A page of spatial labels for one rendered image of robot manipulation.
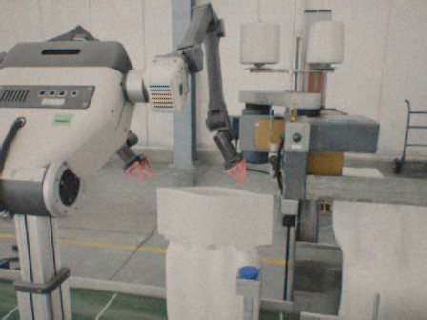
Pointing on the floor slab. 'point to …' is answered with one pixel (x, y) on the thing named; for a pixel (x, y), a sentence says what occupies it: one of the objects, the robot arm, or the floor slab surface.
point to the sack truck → (405, 152)
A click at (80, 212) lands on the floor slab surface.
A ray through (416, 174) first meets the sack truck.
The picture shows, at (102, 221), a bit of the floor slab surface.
